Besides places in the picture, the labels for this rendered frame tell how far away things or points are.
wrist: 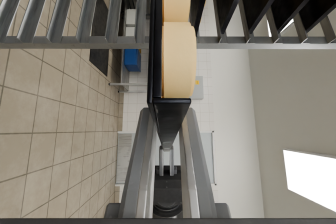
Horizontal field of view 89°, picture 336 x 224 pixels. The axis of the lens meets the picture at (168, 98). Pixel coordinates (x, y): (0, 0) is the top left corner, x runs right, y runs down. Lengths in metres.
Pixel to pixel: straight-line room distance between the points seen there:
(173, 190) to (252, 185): 3.93
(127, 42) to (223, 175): 3.72
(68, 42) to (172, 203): 0.56
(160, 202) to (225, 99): 3.72
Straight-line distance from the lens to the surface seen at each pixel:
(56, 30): 0.71
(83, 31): 0.67
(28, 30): 0.76
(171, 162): 0.40
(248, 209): 4.41
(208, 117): 3.90
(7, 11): 0.86
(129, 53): 3.54
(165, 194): 0.44
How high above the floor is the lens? 1.05
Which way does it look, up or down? 1 degrees up
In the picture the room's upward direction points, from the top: 90 degrees clockwise
